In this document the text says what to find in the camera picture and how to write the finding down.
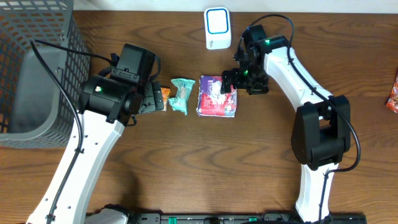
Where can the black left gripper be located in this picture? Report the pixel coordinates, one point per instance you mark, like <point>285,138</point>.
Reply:
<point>157,96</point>

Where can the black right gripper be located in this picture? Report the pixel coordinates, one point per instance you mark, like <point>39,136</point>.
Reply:
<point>260,89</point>

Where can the orange white snack packet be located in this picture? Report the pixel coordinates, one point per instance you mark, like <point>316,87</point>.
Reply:
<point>165,96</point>

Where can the purple red snack bag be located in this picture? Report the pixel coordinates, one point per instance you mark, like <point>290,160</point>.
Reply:
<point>211,102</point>

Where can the teal snack packet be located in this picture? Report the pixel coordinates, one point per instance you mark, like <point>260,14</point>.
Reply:
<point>184,89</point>

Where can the red Top chocolate bar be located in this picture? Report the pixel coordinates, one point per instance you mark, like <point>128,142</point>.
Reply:
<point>392,100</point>

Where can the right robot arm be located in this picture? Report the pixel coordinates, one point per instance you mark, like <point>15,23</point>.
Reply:
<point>320,134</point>

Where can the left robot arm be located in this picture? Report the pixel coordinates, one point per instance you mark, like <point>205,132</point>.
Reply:
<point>106,104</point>

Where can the white barcode scanner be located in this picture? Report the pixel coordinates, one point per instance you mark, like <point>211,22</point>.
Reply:
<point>217,28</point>

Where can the grey plastic mesh basket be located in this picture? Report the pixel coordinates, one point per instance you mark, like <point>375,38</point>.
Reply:
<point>34,113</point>

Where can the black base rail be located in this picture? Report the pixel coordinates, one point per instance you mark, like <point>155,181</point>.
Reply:
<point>269,217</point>

